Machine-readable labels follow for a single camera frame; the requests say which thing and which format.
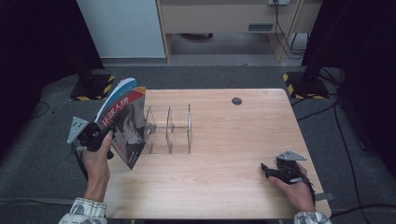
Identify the person's right hand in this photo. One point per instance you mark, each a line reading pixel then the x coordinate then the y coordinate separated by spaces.
pixel 295 193

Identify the black curtain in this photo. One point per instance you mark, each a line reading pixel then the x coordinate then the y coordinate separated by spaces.
pixel 37 62
pixel 364 62

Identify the striped black stand base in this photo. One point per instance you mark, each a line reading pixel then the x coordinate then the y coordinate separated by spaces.
pixel 93 88
pixel 306 85

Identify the beige wooden desk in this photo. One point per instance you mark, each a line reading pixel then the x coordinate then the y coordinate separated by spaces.
pixel 218 15

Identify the magazine with portrait cover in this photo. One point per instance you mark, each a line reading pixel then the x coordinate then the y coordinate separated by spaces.
pixel 129 124

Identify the white cabinet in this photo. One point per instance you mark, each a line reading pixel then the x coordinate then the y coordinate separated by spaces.
pixel 124 28

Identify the person's left hand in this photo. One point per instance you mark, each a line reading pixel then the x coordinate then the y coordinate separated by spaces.
pixel 96 165

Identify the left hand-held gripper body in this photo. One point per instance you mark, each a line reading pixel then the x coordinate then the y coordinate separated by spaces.
pixel 88 135

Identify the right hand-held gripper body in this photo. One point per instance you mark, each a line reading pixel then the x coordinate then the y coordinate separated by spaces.
pixel 288 169

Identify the clear acrylic divider rack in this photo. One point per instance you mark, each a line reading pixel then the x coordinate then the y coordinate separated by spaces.
pixel 169 127

